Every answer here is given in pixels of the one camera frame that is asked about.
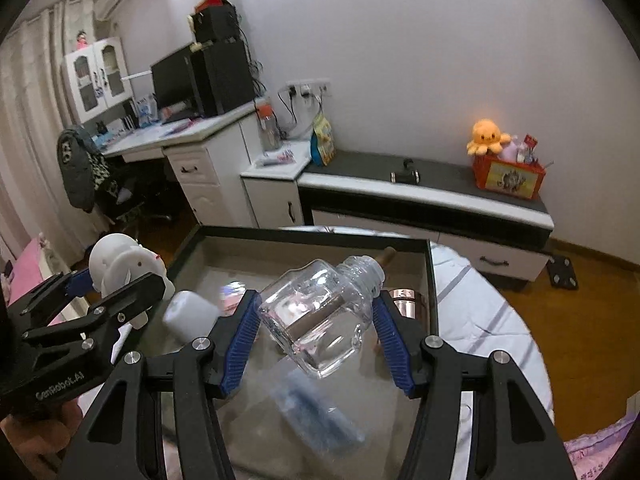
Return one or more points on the lilac patterned quilt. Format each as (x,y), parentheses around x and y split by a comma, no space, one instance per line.
(600,452)

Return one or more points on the black office chair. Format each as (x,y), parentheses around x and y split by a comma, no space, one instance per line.
(130,195)

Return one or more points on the grey patterned jacket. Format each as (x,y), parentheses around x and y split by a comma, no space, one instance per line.
(75,165)

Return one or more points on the white desk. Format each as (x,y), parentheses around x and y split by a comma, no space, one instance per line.
(200,175)

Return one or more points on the colourful snack bag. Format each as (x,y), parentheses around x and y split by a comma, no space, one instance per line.
(323,140)

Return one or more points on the black computer monitor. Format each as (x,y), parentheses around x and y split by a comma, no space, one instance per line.
(172,82)

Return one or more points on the white wall power outlet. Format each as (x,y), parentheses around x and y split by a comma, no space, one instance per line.
(310,85)

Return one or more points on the black speaker box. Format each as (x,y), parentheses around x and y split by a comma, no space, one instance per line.
(215,25)

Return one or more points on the small black cylinder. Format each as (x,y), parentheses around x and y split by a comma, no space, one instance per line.
(405,175)

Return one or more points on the lilac plush toy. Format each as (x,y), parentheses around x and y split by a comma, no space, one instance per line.
(511,152)

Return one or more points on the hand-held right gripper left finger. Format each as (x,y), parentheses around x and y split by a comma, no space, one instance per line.
(240,345)

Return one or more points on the clear glass bottle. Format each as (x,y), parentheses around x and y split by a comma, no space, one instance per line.
(325,340)

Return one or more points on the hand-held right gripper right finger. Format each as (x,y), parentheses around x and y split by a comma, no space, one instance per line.
(392,347)

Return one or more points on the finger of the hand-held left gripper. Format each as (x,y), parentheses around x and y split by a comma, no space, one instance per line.
(140,295)
(75,282)

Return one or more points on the pink blanket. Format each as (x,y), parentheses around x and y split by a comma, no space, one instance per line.
(25,266)

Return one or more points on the white glass-door cabinet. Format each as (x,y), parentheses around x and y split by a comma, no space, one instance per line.
(97,80)

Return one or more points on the blue white carton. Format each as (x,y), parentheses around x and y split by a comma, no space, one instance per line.
(146,110)

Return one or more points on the black computer tower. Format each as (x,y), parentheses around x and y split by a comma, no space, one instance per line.
(222,80)

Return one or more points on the black and white TV stand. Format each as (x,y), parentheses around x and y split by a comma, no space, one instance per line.
(450,220)

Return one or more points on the small cream ornament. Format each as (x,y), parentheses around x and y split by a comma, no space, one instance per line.
(193,27)

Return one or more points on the person's left hand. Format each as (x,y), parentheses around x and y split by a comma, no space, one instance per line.
(40,440)

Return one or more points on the pink box with black rim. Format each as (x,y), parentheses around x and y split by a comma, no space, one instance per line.
(280,250)

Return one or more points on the white round figure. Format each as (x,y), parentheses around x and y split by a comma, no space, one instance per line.
(117,260)

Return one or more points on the cream curtain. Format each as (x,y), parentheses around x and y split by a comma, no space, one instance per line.
(30,110)

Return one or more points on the rose gold bottle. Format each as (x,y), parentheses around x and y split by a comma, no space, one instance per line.
(406,302)

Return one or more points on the white plastic cup-shaped toy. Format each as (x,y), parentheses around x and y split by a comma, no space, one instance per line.
(192,316)

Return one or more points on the small pink doll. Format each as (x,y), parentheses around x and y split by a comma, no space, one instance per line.
(81,40)

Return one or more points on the red storage box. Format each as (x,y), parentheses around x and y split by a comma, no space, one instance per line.
(510,177)

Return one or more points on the orange-capped water bottle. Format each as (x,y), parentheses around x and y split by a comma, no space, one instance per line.
(269,127)

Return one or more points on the blue translucent bottle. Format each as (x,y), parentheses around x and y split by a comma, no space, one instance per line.
(320,415)

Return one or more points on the pink patterned pouch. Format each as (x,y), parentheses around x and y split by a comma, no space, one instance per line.
(277,157)

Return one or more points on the black floor scale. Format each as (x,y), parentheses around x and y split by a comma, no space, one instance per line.
(564,272)

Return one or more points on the small white cabinet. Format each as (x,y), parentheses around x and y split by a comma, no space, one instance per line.
(272,200)

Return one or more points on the orange octopus plush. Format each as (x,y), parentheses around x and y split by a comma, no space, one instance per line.
(487,136)

